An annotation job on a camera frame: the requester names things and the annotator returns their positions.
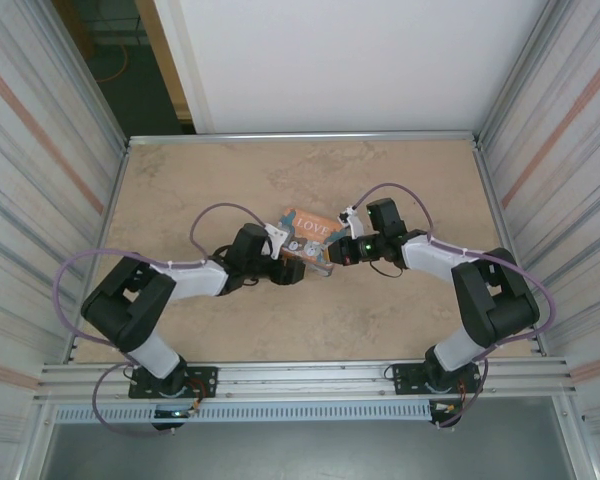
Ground orange LOVE bear tin box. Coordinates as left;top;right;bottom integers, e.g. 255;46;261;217
278;205;352;278

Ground aluminium table edge bar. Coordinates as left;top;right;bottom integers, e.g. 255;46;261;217
126;130;482;147

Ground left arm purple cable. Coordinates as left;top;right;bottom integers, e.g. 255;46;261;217
53;201;272;439

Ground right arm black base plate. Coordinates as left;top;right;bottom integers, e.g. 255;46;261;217
390;360;484;397

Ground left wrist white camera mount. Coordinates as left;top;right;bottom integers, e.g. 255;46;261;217
264;223;292;261

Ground white slotted cable duct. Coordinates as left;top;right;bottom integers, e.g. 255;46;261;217
53;401;435;424

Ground wooden door frame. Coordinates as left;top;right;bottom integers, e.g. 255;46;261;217
133;0;197;122

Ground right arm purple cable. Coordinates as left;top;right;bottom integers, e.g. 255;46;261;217
353;182;559;431

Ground orange floor cable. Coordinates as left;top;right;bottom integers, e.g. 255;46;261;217
97;43;131;84

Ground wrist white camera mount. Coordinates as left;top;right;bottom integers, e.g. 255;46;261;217
336;204;367;239
264;223;292;261

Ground aluminium mounting rail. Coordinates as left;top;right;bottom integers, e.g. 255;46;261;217
38;356;579;402

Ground green-lit circuit board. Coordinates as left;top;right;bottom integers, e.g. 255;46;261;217
152;407;201;421

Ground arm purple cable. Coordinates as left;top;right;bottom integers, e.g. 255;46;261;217
353;182;559;431
53;201;272;439

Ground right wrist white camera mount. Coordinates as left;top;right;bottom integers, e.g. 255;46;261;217
336;204;367;239

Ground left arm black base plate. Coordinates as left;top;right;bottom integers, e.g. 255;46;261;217
128;365;219;401

